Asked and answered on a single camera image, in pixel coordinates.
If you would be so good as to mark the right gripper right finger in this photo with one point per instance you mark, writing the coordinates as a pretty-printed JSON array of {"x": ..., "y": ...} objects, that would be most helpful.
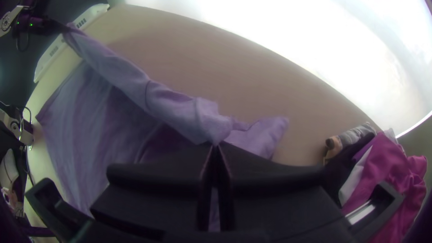
[{"x": 276, "y": 199}]

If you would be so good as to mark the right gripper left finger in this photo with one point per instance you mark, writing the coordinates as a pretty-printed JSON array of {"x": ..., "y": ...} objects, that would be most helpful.
[{"x": 158, "y": 199}]

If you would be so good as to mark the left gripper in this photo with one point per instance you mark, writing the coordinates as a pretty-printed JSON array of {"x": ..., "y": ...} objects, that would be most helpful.
[{"x": 47, "y": 26}]

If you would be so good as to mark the blue t-shirt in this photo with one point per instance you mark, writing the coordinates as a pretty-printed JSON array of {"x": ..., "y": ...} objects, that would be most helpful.
[{"x": 101, "y": 135}]

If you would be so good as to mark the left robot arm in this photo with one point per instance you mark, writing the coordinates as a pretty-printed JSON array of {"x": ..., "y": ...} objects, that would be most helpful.
[{"x": 10, "y": 18}]

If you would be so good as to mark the white laundry basket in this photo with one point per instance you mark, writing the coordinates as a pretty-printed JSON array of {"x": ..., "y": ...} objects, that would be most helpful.
[{"x": 44, "y": 67}]

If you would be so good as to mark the heap of clothes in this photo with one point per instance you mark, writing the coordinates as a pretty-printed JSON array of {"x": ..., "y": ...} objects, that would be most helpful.
[{"x": 388, "y": 168}]

